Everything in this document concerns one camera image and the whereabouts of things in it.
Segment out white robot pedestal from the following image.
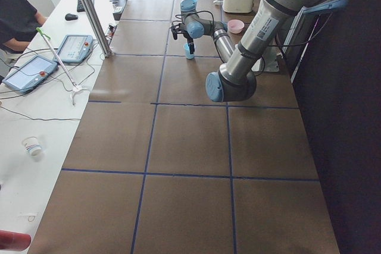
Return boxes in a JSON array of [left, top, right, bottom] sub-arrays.
[[251, 46, 281, 74]]

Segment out teach pendant near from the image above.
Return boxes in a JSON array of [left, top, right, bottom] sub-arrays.
[[2, 55, 58, 94]]

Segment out aluminium frame post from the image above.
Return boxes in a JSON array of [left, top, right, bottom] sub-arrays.
[[81, 0, 112, 58]]

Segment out seated person in black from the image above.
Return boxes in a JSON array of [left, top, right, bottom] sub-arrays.
[[1, 0, 47, 54]]

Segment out teach pendant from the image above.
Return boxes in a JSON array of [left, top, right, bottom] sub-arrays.
[[2, 55, 58, 94], [57, 35, 93, 64]]

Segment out white paper cup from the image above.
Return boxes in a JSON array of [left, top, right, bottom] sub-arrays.
[[21, 136, 42, 156]]

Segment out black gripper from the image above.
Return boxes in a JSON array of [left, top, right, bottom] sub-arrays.
[[171, 20, 195, 54]]

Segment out pink bowl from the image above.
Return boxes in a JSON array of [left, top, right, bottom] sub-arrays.
[[227, 19, 245, 34]]

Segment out white grabber stick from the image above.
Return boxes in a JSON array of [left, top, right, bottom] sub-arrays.
[[36, 27, 89, 106]]

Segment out light blue cup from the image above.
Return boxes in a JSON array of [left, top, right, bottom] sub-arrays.
[[183, 43, 195, 59]]

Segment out teach pendant far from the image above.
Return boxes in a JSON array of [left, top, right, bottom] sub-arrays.
[[57, 35, 93, 64]]

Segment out cream toaster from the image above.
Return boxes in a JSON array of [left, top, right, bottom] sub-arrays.
[[222, 0, 254, 14]]

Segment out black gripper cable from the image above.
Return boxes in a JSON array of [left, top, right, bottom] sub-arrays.
[[174, 10, 216, 29]]

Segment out red cylinder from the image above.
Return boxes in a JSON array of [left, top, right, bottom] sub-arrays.
[[1, 230, 32, 251]]

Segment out black computer mouse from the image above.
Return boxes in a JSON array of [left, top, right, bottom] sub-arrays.
[[65, 13, 78, 21]]

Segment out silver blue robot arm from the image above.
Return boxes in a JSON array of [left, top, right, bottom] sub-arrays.
[[171, 0, 348, 102]]

